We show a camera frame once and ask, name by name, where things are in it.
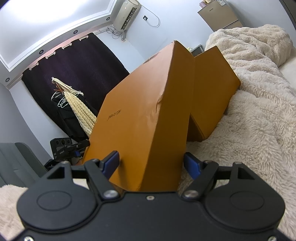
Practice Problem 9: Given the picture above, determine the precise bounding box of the dark curtain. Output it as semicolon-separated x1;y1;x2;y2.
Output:
22;33;129;142

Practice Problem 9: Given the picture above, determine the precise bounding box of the orange box lid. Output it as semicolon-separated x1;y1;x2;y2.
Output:
83;41;194;192

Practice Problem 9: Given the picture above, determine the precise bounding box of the cream fluffy blanket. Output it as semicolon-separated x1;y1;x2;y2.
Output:
1;25;295;240

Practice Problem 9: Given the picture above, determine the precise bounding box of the yellow striped towel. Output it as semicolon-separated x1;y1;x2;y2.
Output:
52;77;96;137

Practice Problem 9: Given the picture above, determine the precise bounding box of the white air conditioner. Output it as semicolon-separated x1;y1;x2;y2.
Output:
113;0;142;32

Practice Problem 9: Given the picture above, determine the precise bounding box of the grey folding table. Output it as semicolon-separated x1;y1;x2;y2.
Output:
188;44;204;57

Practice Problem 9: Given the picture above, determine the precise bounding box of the white wall cable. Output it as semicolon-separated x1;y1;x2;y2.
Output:
140;4;161;28

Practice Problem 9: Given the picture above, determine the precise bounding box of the large orange cardboard box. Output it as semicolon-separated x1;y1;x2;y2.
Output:
186;45;241;142

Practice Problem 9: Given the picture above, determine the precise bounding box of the dark grey chair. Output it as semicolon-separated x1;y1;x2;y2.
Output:
0;143;47;187

